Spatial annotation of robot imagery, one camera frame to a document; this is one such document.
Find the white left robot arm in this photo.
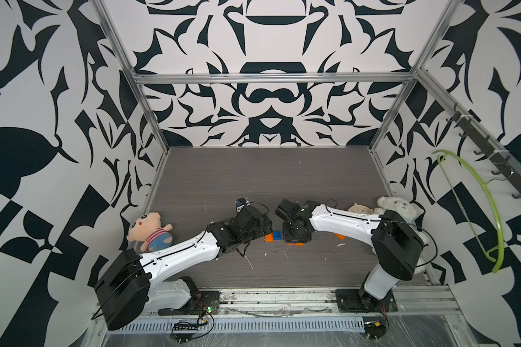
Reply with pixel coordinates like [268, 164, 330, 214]
[94, 205, 273, 331]

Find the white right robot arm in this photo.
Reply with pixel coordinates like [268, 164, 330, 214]
[275, 199, 425, 306]

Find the pink pig plush toy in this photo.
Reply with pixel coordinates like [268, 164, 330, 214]
[126, 212, 173, 252]

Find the white teddy bear plush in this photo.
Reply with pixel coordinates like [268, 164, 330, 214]
[373, 197, 430, 275]

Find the green plastic hoop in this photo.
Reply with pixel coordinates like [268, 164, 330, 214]
[433, 150, 505, 274]

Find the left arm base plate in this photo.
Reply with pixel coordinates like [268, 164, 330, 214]
[158, 291, 221, 316]

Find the aluminium cage frame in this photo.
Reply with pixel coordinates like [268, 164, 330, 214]
[100, 1, 521, 346]

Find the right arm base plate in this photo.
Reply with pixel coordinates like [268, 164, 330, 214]
[335, 289, 398, 313]

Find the white cable duct strip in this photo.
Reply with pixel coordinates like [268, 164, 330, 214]
[115, 317, 366, 334]

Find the black wall hook rack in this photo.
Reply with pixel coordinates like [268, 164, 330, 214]
[448, 103, 521, 200]

